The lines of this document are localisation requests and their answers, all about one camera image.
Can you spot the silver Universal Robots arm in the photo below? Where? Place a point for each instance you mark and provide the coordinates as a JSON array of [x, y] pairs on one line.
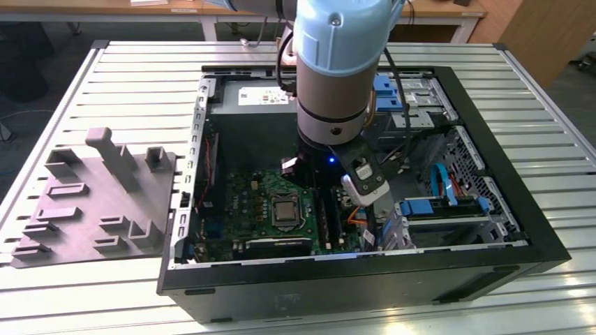
[[331, 104]]

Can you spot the black CPU socket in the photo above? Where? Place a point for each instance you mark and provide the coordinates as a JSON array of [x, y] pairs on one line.
[[284, 196]]

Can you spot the silver CPU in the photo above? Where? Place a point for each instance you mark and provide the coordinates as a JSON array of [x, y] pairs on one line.
[[284, 212]]

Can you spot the grey power supply unit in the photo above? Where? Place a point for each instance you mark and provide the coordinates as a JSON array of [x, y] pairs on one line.
[[247, 132]]

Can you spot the green motherboard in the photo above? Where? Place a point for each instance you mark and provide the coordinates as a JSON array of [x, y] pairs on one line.
[[241, 216]]

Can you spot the black case fan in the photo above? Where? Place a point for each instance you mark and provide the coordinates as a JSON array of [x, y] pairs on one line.
[[213, 157]]

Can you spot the black graphics card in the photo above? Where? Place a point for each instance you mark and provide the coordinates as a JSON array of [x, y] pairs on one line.
[[279, 244]]

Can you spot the blue drive latch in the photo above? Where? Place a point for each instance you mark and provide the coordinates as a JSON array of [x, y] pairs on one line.
[[388, 103]]

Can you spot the blue disk carrier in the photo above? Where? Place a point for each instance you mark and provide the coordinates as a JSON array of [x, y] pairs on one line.
[[419, 207]]

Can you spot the metal drive cage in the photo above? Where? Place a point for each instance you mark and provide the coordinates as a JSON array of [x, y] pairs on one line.
[[419, 122]]

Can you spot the black open PC case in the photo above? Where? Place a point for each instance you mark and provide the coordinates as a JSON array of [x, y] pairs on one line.
[[325, 286]]

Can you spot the metal disk bay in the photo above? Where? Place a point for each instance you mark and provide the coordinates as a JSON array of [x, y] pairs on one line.
[[500, 228]]

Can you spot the grey parts rack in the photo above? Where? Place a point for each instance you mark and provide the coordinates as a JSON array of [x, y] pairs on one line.
[[93, 195]]

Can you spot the white box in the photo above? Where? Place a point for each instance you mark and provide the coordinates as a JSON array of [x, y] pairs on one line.
[[148, 2]]

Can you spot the wooden cabinet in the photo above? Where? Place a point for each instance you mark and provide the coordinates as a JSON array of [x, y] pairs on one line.
[[535, 35]]

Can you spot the office chair base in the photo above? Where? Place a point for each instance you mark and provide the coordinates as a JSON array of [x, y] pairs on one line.
[[587, 61]]

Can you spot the wooden desk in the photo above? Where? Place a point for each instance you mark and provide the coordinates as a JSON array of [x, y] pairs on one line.
[[93, 10]]

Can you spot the black waste bin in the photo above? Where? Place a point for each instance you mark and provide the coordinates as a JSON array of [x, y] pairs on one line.
[[23, 59]]

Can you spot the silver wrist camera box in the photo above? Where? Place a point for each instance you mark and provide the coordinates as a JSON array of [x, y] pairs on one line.
[[368, 192]]

